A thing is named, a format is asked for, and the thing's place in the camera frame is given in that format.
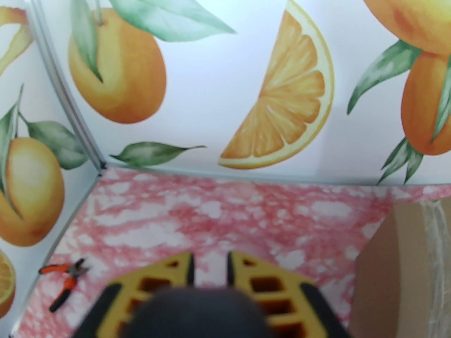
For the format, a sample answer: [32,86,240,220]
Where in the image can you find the orange black handled pliers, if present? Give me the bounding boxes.
[39,258,90,312]

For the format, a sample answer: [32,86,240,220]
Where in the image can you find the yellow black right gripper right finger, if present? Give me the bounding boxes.
[225,250,353,338]

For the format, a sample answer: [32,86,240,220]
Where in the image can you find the aluminium frame post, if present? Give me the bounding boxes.
[21,0,106,170]

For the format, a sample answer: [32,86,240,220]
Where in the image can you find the brown cardboard express box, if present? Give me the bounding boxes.
[351,199,451,338]

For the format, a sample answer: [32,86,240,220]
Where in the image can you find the orange black utility knife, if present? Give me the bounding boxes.
[129,287,270,338]

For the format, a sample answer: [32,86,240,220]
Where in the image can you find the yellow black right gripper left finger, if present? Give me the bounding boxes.
[72,251,195,338]

